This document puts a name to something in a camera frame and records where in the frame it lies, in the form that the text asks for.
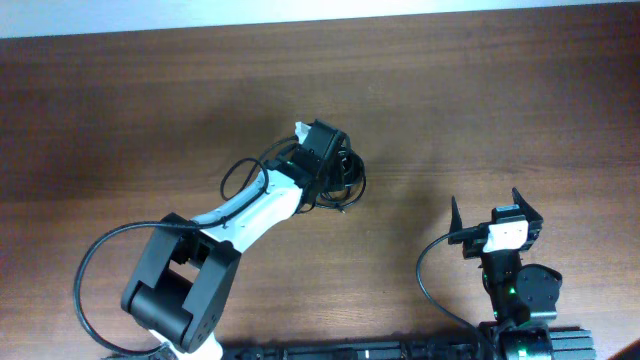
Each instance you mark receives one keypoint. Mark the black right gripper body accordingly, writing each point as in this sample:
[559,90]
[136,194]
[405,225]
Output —
[473,244]

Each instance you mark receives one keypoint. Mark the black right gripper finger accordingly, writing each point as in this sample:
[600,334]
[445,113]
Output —
[456,221]
[531,215]

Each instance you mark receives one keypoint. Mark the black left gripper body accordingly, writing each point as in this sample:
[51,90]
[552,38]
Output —
[332,174]

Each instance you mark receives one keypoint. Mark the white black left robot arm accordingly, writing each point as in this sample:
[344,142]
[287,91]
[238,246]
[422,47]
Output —
[183,278]

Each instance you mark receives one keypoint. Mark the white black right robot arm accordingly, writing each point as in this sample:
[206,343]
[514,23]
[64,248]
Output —
[523,297]

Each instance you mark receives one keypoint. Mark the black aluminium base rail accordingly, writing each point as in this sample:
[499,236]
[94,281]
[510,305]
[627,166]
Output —
[563,343]

